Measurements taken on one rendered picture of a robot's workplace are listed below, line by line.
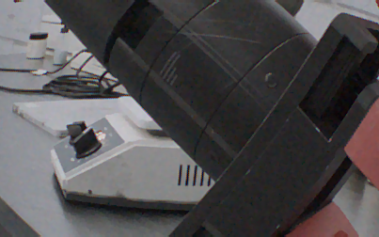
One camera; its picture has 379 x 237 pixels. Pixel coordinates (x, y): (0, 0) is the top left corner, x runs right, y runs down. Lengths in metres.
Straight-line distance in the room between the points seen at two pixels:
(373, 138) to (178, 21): 0.08
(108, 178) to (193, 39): 0.56
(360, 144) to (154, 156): 0.60
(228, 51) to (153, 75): 0.02
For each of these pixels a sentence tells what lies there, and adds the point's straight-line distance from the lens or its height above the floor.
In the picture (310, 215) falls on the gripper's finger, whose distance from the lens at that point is 0.28.
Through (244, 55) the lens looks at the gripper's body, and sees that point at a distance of 0.25.
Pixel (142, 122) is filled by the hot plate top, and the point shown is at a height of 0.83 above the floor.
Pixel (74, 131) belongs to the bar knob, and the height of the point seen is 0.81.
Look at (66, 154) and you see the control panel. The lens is 0.86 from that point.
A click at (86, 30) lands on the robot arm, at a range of 0.28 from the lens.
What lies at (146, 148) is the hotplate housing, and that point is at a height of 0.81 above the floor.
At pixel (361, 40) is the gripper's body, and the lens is 0.23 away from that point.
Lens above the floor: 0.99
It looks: 10 degrees down
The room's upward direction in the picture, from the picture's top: 6 degrees clockwise
